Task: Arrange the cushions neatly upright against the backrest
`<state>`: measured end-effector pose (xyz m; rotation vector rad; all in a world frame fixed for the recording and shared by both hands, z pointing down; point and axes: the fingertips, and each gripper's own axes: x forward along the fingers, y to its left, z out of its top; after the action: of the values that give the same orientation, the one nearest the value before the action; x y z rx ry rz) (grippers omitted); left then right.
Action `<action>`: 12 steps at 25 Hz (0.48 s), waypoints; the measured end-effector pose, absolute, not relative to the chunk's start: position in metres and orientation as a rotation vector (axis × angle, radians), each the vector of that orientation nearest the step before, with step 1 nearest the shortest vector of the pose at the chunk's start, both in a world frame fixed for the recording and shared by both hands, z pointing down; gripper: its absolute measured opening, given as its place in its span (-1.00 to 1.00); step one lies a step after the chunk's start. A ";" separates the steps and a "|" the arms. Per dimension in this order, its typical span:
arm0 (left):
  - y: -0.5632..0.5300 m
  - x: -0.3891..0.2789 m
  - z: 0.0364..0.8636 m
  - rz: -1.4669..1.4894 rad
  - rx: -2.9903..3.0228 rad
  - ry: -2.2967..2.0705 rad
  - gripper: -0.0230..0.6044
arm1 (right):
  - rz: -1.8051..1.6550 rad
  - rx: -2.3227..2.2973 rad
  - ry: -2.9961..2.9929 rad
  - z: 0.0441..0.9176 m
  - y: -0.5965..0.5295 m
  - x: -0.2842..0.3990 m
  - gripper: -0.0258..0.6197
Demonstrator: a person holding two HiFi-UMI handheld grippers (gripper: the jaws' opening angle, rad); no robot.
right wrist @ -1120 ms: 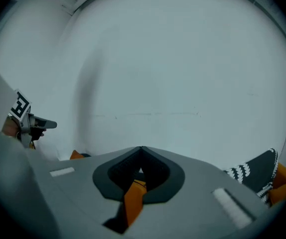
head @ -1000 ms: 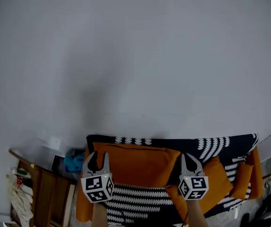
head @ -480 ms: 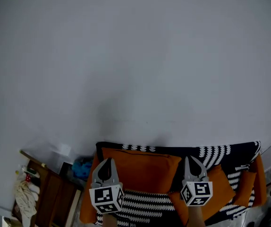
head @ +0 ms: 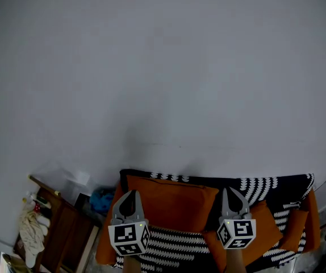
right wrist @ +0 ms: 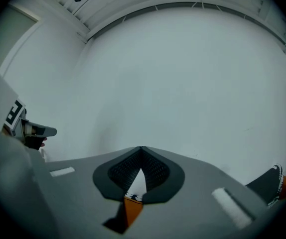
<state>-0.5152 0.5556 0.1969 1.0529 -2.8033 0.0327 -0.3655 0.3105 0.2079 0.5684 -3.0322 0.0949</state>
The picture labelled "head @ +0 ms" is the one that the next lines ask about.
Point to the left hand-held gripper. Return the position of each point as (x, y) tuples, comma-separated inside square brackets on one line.
[(129, 235)]

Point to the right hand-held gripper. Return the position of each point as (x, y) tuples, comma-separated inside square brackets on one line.
[(238, 229)]

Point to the large orange cushion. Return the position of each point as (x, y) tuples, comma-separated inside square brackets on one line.
[(265, 229), (174, 203)]

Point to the small orange cushion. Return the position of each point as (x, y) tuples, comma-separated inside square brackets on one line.
[(293, 229)]

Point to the person's right forearm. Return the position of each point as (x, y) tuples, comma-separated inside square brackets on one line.
[(236, 262)]

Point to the person's left forearm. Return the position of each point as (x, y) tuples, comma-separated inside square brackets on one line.
[(131, 264)]

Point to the teal cloth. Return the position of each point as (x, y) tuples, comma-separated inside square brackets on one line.
[(102, 200)]

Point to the black box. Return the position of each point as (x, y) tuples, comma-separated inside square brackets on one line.
[(83, 201)]

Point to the wooden side cart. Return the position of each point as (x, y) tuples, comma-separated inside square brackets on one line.
[(69, 232)]

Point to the white bottle green label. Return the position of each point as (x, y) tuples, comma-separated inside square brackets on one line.
[(44, 203)]

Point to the white rolled towel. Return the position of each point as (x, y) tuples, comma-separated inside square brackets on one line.
[(44, 223)]

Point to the red white spotted cup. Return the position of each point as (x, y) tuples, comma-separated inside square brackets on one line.
[(37, 207)]

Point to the cream crumpled cloth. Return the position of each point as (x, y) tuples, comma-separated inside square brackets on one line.
[(32, 237)]

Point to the clear bottle yellow cap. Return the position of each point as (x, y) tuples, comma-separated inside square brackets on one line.
[(28, 199)]

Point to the beige bag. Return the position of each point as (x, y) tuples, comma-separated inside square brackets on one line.
[(16, 264)]

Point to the white wall outlet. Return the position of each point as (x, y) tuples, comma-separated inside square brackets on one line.
[(79, 177)]

